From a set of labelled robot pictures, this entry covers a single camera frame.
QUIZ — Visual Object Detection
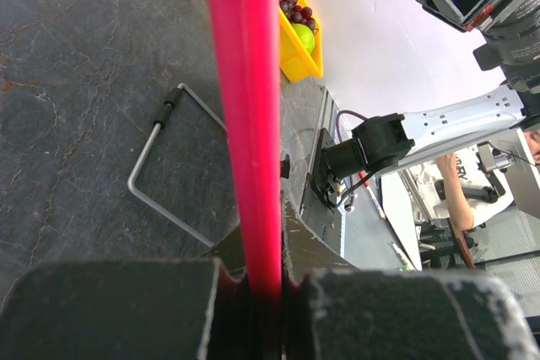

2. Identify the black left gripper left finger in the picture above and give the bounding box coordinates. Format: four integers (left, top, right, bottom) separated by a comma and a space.
0, 224, 254, 360

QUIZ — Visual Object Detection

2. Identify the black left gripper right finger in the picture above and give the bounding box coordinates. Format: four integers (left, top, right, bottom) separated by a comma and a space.
280, 195, 536, 359

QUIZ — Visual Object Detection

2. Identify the pink framed whiteboard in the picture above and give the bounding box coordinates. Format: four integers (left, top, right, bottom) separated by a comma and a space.
208, 0, 282, 304

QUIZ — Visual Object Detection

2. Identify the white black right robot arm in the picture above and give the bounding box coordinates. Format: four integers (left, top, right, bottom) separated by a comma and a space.
287, 0, 539, 359

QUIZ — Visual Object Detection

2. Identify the spare white whiteboard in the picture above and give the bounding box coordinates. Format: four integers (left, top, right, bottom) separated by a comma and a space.
381, 173, 422, 271

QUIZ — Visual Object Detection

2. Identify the red marker pen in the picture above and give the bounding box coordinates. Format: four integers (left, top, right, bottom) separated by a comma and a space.
359, 171, 386, 221

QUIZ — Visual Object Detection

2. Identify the green apple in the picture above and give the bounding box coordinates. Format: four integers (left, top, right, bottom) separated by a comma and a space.
292, 24, 316, 54

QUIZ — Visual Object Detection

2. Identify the dark purple grape bunch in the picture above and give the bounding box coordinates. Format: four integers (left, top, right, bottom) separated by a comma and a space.
279, 0, 316, 32

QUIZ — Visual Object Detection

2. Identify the person in white shirt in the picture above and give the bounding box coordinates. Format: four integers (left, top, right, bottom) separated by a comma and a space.
435, 146, 514, 231

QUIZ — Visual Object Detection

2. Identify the yellow plastic fruit bin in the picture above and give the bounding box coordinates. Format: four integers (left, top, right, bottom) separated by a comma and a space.
279, 0, 324, 83

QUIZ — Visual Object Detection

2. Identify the metal wire whiteboard stand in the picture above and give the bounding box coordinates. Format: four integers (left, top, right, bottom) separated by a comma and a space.
127, 83, 238, 249

